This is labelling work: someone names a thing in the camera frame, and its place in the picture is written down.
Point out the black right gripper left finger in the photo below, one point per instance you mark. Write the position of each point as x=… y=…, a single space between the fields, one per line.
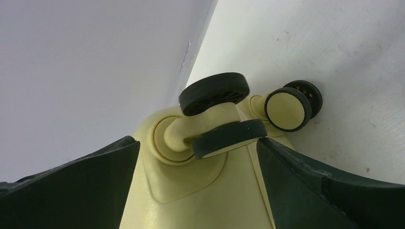
x=87 y=193

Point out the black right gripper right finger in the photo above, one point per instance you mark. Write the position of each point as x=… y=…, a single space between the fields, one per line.
x=305 y=193

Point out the yellow suitcase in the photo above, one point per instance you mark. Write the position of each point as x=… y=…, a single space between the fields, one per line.
x=198 y=164

